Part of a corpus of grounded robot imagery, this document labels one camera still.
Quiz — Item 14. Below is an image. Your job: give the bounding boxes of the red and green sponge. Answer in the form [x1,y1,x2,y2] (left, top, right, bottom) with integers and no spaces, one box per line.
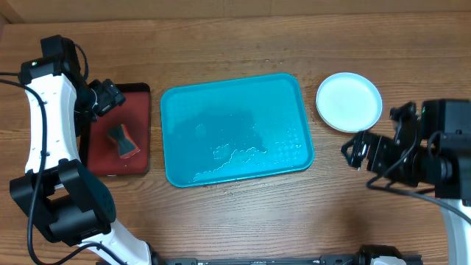
[107,124,141,159]

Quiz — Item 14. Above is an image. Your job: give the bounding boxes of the light blue plastic plate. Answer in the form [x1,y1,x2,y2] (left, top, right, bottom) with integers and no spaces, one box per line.
[316,72,383,133]

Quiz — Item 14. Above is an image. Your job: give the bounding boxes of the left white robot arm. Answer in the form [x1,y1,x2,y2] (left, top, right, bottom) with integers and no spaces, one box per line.
[10,35,160,264]

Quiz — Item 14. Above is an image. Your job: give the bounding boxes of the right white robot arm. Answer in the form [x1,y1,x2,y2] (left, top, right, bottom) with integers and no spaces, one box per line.
[341,99,470,264]

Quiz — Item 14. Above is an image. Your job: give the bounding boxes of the black red-lined tray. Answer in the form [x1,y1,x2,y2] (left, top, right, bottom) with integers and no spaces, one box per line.
[79,82,152,176]

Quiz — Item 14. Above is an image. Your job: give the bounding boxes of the teal plastic tray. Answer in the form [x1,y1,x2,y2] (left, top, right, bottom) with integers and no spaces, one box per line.
[160,73,315,188]

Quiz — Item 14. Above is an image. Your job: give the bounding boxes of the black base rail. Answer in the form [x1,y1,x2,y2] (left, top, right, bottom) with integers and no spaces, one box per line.
[95,253,423,265]

